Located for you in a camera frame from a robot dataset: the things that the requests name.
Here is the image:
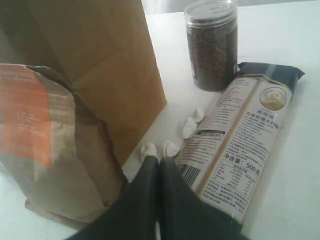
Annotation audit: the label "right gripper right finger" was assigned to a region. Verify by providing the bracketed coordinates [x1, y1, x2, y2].
[158, 157, 248, 240]

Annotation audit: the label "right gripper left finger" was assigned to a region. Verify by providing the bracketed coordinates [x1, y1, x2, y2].
[69, 156, 159, 240]

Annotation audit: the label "brown paper shopping bag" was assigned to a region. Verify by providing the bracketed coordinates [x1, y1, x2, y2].
[0, 0, 167, 165]

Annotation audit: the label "dark noodle packet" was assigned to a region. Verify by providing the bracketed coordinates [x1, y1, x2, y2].
[176, 62, 304, 223]

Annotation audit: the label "brown pouch orange label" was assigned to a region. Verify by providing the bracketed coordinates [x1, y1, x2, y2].
[0, 64, 127, 223]

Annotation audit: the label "clear can dark grains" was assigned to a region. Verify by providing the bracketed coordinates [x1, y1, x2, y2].
[184, 0, 238, 91]

